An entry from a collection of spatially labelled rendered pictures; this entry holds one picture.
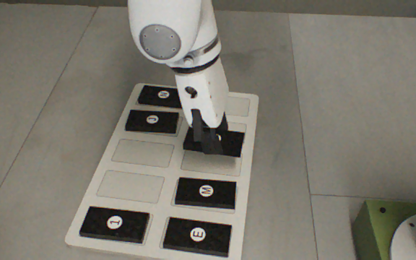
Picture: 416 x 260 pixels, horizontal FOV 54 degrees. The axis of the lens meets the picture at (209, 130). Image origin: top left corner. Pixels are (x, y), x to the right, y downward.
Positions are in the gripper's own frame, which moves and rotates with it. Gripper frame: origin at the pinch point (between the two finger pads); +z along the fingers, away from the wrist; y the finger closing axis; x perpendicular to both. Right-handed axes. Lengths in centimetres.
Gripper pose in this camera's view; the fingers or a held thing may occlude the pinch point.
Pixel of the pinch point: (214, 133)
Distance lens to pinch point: 68.9
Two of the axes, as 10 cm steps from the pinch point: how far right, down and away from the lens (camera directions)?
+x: -9.6, 0.2, 2.9
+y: 2.0, -6.9, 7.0
